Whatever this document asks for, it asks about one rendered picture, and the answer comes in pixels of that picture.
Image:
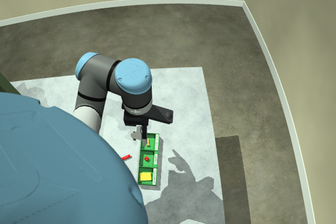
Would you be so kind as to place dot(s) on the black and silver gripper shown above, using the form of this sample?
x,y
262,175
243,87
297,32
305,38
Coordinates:
x,y
133,120

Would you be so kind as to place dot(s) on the green rack of labelled bins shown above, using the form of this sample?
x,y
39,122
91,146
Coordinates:
x,y
152,154

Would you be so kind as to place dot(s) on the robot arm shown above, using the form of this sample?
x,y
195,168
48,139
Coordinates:
x,y
55,168

